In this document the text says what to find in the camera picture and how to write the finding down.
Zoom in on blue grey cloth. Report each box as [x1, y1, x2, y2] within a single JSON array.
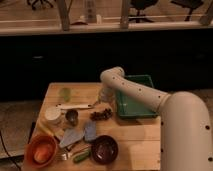
[[84, 121, 96, 142]]

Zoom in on black office chair left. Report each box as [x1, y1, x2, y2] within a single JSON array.
[[26, 0, 54, 11]]

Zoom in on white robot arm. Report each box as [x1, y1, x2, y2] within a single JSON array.
[[99, 67, 213, 171]]

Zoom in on yellow banana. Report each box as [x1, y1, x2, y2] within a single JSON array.
[[37, 120, 54, 137]]

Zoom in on green translucent object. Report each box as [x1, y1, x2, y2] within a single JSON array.
[[61, 88, 71, 102]]

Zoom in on dark purple grapes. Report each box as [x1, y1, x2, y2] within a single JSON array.
[[90, 108, 112, 121]]

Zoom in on small metal cup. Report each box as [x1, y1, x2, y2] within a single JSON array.
[[65, 109, 78, 126]]

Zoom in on white round container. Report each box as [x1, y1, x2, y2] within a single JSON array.
[[44, 106, 61, 125]]

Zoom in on green plastic tray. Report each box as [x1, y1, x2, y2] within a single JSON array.
[[115, 75, 157, 119]]

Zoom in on black office chair right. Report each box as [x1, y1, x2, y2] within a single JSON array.
[[171, 0, 204, 21]]

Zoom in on orange plastic bowl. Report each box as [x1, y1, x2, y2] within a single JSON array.
[[25, 135, 58, 169]]

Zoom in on black office chair middle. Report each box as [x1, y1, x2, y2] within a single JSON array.
[[129, 0, 158, 23]]

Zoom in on black office chair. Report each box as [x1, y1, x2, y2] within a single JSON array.
[[129, 0, 158, 23], [171, 0, 204, 21], [26, 0, 54, 11]]

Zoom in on silver fork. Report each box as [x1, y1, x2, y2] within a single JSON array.
[[60, 146, 90, 161]]

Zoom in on green cucumber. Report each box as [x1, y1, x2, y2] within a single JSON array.
[[73, 150, 90, 164]]

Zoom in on dark purple bowl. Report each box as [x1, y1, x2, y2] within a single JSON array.
[[91, 135, 119, 165]]

